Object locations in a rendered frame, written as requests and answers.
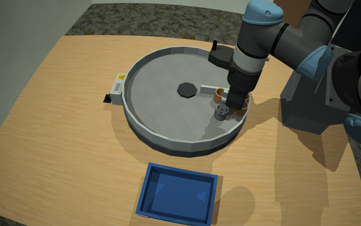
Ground grey round turntable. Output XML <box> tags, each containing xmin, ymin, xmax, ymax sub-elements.
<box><xmin>103</xmin><ymin>46</ymin><xmax>251</xmax><ymax>158</ymax></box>

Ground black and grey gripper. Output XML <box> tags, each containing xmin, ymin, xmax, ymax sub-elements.
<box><xmin>208</xmin><ymin>40</ymin><xmax>269</xmax><ymax>115</ymax></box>

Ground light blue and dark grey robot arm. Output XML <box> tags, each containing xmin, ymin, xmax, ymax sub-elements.
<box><xmin>237</xmin><ymin>0</ymin><xmax>361</xmax><ymax>144</ymax></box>

